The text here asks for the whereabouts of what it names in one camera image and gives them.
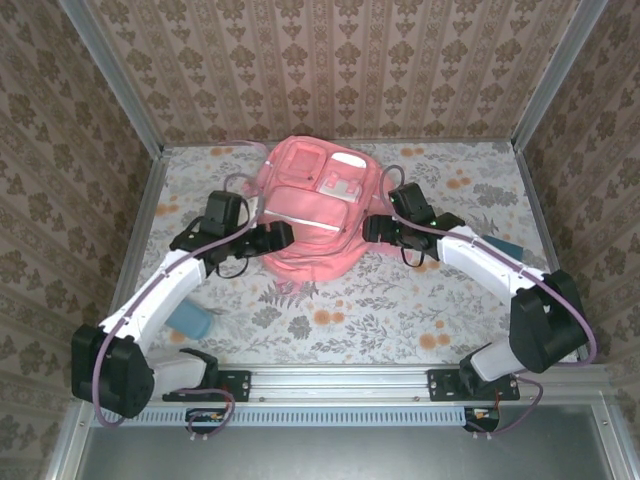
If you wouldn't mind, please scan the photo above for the white slotted cable duct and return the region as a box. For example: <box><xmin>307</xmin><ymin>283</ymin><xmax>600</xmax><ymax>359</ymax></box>
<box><xmin>91</xmin><ymin>406</ymin><xmax>469</xmax><ymax>428</ymax></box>

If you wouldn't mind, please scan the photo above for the aluminium side rail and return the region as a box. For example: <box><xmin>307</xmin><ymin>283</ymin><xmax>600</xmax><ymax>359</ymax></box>
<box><xmin>513</xmin><ymin>147</ymin><xmax>592</xmax><ymax>365</ymax></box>
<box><xmin>94</xmin><ymin>149</ymin><xmax>171</xmax><ymax>366</ymax></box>

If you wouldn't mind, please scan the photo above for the light blue pouch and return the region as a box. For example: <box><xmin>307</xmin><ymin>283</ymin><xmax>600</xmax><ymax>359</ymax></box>
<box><xmin>166</xmin><ymin>299</ymin><xmax>215</xmax><ymax>341</ymax></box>

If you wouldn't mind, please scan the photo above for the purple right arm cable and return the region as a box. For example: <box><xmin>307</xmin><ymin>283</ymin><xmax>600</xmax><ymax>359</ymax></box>
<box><xmin>379</xmin><ymin>164</ymin><xmax>599</xmax><ymax>441</ymax></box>

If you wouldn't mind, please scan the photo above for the pink student backpack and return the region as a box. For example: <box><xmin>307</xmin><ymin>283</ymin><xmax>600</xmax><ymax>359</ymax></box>
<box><xmin>243</xmin><ymin>135</ymin><xmax>401</xmax><ymax>297</ymax></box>

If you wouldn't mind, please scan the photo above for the black right camera cable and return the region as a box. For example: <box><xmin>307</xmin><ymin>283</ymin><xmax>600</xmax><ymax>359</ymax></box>
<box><xmin>399</xmin><ymin>244</ymin><xmax>431</xmax><ymax>269</ymax></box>

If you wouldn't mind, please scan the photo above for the black left camera cable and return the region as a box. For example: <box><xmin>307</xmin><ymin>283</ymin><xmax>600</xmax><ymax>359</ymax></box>
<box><xmin>214</xmin><ymin>252</ymin><xmax>251</xmax><ymax>280</ymax></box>

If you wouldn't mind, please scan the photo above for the black camera cable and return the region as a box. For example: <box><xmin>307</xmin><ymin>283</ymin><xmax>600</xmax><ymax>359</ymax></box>
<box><xmin>214</xmin><ymin>252</ymin><xmax>251</xmax><ymax>280</ymax></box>
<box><xmin>399</xmin><ymin>244</ymin><xmax>431</xmax><ymax>269</ymax></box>

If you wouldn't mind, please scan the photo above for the grey metal sheet panel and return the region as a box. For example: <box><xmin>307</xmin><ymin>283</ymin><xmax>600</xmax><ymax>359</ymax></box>
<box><xmin>74</xmin><ymin>405</ymin><xmax>619</xmax><ymax>480</ymax></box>

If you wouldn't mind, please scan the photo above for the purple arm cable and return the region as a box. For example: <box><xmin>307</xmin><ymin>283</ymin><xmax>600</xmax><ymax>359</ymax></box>
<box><xmin>92</xmin><ymin>141</ymin><xmax>271</xmax><ymax>444</ymax></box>
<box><xmin>379</xmin><ymin>164</ymin><xmax>599</xmax><ymax>441</ymax></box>

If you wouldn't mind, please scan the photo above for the floral tablecloth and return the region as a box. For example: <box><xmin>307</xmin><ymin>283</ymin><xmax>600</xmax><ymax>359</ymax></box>
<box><xmin>115</xmin><ymin>142</ymin><xmax>581</xmax><ymax>365</ymax></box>

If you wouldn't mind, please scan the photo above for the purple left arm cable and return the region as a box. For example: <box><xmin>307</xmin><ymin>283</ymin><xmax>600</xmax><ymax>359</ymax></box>
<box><xmin>92</xmin><ymin>141</ymin><xmax>271</xmax><ymax>444</ymax></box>

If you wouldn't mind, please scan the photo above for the dark teal box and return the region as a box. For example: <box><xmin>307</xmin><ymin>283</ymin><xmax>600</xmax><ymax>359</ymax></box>
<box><xmin>483</xmin><ymin>234</ymin><xmax>526</xmax><ymax>262</ymax></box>

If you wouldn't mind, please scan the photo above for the aluminium outer frame bar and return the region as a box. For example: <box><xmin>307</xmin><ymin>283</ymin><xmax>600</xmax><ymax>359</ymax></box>
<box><xmin>43</xmin><ymin>399</ymin><xmax>94</xmax><ymax>480</ymax></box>
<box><xmin>592</xmin><ymin>402</ymin><xmax>639</xmax><ymax>480</ymax></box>

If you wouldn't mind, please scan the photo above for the aluminium corner post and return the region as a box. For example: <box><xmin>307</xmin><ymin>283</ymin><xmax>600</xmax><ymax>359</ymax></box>
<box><xmin>57</xmin><ymin>0</ymin><xmax>166</xmax><ymax>156</ymax></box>
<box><xmin>510</xmin><ymin>0</ymin><xmax>611</xmax><ymax>151</ymax></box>

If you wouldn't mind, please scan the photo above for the aluminium front rail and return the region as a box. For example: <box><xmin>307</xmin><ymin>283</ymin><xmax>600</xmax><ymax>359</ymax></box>
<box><xmin>69</xmin><ymin>363</ymin><xmax>619</xmax><ymax>404</ymax></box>

